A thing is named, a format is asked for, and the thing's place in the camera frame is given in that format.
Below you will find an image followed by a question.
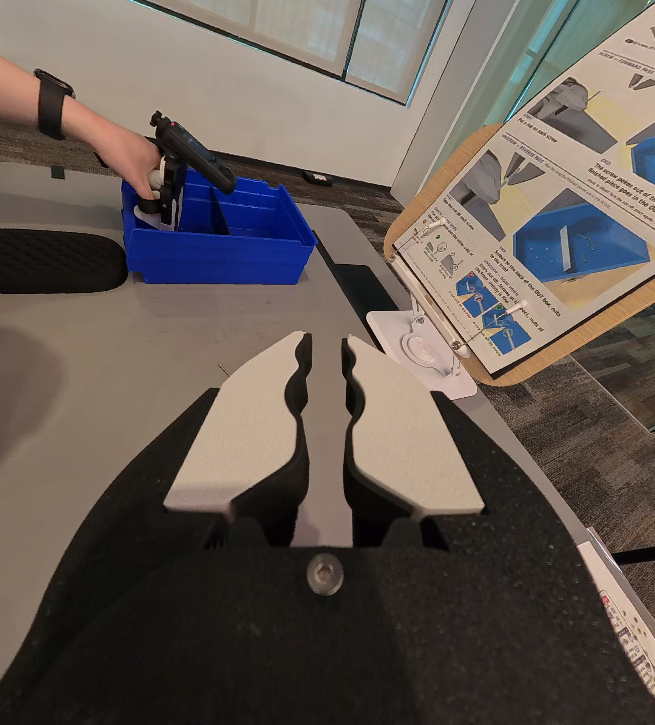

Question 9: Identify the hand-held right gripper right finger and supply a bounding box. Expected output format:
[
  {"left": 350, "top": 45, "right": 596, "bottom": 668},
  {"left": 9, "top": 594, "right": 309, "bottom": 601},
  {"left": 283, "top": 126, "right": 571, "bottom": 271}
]
[{"left": 340, "top": 334, "right": 486, "bottom": 547}]

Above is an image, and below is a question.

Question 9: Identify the metal page holder clip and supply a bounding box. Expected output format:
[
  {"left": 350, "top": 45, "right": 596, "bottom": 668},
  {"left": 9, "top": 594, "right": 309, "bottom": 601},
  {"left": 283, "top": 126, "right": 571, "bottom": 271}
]
[
  {"left": 390, "top": 218, "right": 447, "bottom": 262},
  {"left": 452, "top": 300, "right": 529, "bottom": 355}
]

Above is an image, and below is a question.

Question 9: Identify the black wrist watch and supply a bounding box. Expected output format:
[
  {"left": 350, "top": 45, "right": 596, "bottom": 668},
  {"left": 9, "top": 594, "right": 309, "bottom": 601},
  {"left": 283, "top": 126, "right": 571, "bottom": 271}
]
[{"left": 33, "top": 68, "right": 77, "bottom": 141}]

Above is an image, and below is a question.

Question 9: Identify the person's left hand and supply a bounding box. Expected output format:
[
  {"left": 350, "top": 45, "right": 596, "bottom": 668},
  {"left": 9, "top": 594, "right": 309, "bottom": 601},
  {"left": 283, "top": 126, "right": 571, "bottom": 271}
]
[{"left": 92, "top": 127, "right": 164, "bottom": 199}]

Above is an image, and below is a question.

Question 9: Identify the printed instruction sheet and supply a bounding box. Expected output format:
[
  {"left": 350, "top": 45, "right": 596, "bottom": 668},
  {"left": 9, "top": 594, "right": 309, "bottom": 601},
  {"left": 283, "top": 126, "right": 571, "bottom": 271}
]
[{"left": 392, "top": 0, "right": 655, "bottom": 375}]

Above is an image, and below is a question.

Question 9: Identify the large paned window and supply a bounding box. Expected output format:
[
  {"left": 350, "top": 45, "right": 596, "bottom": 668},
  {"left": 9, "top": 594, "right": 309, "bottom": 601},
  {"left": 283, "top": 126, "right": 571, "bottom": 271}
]
[{"left": 129, "top": 0, "right": 453, "bottom": 105}]

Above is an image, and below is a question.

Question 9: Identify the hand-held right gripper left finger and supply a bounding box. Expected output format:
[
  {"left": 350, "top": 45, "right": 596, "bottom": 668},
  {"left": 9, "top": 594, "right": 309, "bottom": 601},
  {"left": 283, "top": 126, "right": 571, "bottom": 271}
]
[{"left": 163, "top": 331, "right": 313, "bottom": 547}]

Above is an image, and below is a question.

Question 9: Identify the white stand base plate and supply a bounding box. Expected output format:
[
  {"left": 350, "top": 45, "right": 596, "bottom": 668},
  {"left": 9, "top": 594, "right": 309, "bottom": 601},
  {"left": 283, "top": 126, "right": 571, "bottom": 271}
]
[{"left": 366, "top": 297, "right": 478, "bottom": 402}]

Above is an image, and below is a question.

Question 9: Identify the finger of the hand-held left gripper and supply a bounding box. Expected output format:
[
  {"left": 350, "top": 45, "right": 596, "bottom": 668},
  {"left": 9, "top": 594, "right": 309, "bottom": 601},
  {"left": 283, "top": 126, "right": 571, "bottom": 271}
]
[{"left": 163, "top": 180, "right": 187, "bottom": 232}]

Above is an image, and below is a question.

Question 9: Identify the blue plastic bin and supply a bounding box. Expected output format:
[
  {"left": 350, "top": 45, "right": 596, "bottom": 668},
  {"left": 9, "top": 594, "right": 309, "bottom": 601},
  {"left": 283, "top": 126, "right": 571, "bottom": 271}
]
[{"left": 120, "top": 168, "right": 318, "bottom": 285}]

